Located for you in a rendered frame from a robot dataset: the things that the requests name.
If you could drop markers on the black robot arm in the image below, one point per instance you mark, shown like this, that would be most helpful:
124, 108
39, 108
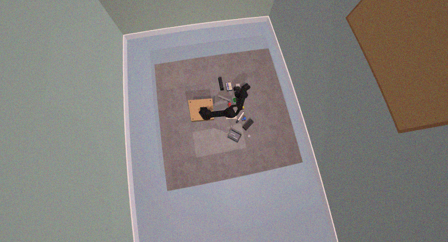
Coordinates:
228, 112

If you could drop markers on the black rectangular pad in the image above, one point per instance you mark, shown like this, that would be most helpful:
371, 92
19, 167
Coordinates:
248, 124

